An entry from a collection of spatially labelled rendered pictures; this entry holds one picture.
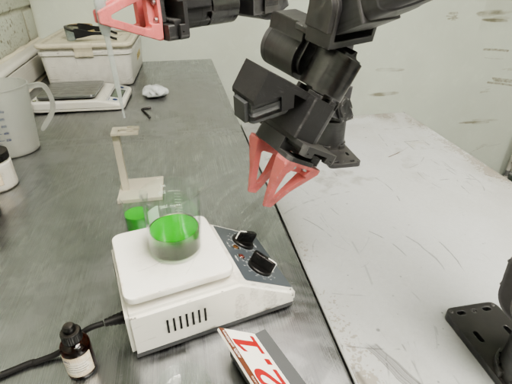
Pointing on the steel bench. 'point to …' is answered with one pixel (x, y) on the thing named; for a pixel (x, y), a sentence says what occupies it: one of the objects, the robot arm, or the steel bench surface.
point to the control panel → (249, 259)
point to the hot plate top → (129, 258)
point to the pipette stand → (124, 160)
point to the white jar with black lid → (7, 171)
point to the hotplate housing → (196, 309)
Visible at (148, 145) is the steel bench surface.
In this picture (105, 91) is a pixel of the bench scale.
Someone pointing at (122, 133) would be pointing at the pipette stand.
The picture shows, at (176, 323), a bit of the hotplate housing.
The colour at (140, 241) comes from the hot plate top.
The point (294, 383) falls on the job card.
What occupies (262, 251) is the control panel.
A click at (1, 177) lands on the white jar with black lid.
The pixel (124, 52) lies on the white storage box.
